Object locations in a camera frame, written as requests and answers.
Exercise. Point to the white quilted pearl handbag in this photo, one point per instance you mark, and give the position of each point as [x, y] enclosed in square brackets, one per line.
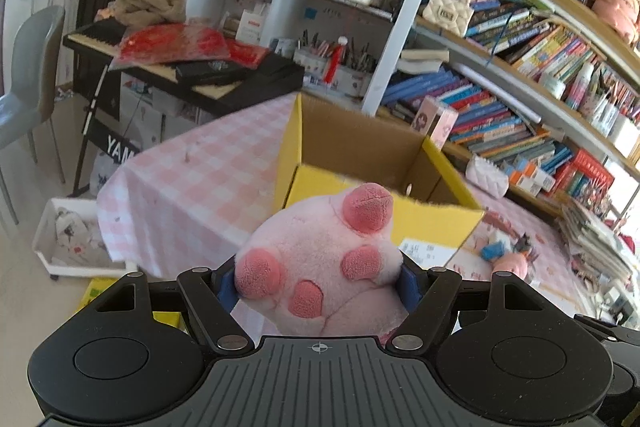
[447, 12]

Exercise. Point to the stack of newspapers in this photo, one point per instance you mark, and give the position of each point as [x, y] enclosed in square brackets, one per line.
[595, 242]

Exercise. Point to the orange white boxes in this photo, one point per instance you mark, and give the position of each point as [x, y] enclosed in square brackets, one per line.
[530, 179]

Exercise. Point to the black electric piano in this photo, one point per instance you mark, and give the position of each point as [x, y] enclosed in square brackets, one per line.
[270, 72]

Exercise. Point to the white storage bin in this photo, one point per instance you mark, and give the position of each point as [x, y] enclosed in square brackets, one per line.
[70, 237]

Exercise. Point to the yellow cardboard box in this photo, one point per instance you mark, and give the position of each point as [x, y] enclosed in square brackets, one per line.
[350, 142]

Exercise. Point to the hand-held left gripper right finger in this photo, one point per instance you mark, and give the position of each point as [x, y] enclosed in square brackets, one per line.
[409, 289]

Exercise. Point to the white box red print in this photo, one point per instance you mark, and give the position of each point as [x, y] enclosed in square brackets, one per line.
[250, 27]

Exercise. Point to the red white tube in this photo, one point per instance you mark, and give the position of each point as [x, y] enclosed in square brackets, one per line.
[334, 59]

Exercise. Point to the blue toy block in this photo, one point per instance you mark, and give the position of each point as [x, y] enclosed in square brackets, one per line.
[494, 251]

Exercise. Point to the pile of leaning books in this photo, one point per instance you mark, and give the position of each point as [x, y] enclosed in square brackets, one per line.
[530, 37]

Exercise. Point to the small red packet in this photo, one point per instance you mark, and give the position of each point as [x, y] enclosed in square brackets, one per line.
[250, 53]

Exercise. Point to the small white quilted purse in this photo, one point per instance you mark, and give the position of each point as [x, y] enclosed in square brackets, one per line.
[487, 177]

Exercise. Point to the pink plush on shelf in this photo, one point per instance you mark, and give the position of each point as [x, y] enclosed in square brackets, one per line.
[617, 12]

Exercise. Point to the white cups of pens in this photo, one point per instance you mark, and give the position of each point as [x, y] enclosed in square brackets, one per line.
[617, 122]

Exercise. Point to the large red plastic packet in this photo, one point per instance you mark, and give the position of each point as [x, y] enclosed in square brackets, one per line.
[170, 44]

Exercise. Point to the pink checked tablecloth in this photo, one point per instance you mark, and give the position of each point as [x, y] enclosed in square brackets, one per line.
[200, 187]

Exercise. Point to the white pen holder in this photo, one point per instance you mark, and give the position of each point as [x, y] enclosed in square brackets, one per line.
[350, 74]

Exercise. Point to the black flat box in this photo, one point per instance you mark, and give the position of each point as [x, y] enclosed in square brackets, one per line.
[210, 69]

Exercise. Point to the row of blue spined books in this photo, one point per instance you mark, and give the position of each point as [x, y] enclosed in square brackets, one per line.
[475, 117]

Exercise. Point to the red boxed set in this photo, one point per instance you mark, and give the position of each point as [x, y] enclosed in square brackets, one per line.
[587, 174]

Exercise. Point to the beige knitted scarf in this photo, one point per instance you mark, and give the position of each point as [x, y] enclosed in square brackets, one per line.
[150, 2]

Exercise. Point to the pink plush toy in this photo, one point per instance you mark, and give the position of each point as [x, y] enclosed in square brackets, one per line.
[320, 252]

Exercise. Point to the cream thick book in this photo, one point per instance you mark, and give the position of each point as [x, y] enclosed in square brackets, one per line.
[422, 61]

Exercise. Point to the grey chair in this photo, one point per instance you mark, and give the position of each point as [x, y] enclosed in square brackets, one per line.
[35, 72]

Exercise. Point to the white shelf unit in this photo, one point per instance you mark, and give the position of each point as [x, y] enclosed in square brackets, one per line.
[290, 7]

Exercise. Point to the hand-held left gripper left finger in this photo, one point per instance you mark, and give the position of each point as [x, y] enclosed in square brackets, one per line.
[225, 292]

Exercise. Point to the pink cartoon container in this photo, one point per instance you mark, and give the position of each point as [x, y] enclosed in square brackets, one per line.
[435, 122]

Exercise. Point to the pink frog toy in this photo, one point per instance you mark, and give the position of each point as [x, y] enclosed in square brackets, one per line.
[512, 264]

